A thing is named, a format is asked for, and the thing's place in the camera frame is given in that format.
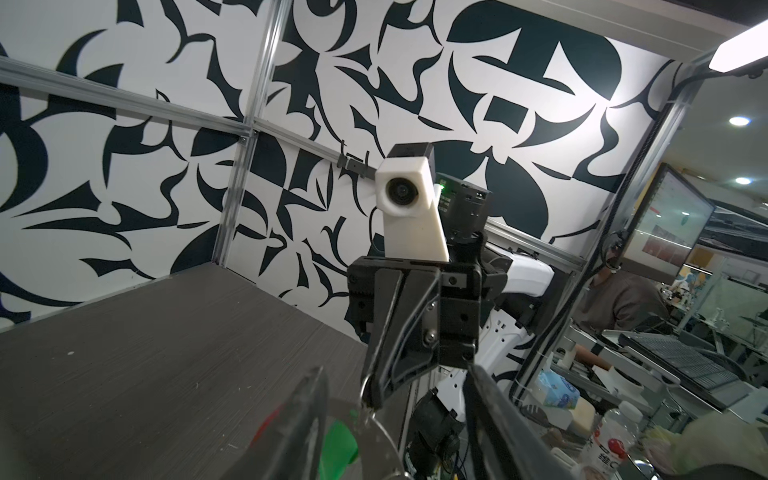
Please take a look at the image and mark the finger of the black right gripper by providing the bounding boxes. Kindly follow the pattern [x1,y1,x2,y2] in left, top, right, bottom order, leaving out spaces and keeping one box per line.
[371,267,440,410]
[361,268,403,396]

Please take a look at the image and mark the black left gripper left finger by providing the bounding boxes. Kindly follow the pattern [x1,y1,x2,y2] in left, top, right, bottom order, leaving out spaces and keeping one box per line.
[222,367,329,479]

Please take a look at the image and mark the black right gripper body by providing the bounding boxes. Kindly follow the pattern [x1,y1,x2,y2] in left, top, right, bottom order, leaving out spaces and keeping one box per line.
[346,255,507,369]

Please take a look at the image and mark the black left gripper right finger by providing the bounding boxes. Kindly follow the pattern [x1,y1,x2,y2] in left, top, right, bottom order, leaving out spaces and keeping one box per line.
[463,365,572,480]

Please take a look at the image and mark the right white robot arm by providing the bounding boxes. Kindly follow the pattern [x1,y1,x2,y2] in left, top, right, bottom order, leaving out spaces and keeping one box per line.
[346,174,553,410]

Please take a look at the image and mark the plastic bottle red label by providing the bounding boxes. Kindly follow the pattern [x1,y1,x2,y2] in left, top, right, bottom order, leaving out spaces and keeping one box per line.
[577,401,643,479]

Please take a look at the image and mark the seated person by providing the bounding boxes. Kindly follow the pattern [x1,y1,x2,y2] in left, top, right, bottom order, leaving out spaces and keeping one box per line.
[572,267,668,335]

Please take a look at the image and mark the black keyboard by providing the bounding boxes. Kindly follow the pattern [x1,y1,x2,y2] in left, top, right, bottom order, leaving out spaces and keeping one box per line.
[618,332,754,411]

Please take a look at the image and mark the computer monitor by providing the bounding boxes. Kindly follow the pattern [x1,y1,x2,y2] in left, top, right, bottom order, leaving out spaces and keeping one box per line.
[618,163,716,285]

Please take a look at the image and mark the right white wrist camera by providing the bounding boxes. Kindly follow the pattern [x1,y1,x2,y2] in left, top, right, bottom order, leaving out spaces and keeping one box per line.
[375,142,449,262]

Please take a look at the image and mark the black wall hook rack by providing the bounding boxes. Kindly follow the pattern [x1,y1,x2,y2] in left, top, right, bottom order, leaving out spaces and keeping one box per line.
[336,141,377,180]

